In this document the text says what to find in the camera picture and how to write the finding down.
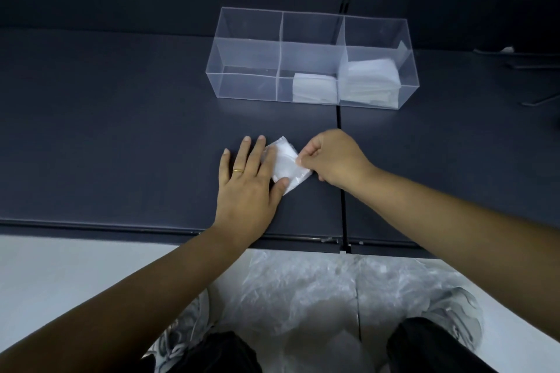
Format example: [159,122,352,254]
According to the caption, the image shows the person's left hand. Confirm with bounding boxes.
[214,135,290,243]

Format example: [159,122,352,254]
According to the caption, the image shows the person's right hand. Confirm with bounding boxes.
[296,128,378,193]

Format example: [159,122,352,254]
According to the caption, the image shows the white plastic-wrapped packet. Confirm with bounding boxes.
[264,136,313,197]

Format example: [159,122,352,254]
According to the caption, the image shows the person's right forearm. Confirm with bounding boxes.
[346,165,560,345]

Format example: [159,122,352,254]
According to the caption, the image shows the person's left forearm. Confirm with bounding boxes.
[0,223,264,373]

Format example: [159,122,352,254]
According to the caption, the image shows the white folded packet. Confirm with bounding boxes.
[292,72,339,104]

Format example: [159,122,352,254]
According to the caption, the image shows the stack of white packets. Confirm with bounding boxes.
[339,57,402,108]

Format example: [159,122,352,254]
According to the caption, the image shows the clear acrylic three-compartment box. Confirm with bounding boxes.
[206,6,420,110]

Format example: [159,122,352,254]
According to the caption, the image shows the clear crumpled plastic bag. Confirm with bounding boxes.
[214,250,460,373]

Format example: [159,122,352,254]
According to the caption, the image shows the grey left sneaker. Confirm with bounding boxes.
[146,289,213,371]

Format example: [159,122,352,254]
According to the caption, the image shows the grey sneaker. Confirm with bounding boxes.
[420,286,484,352]
[146,289,213,371]

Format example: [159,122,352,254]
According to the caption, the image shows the black trousers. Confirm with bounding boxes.
[139,317,500,373]

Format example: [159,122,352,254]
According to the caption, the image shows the grey right sneaker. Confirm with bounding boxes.
[420,286,484,352]

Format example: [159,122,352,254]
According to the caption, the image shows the black metal display hook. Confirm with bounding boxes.
[520,94,560,108]
[474,46,560,71]

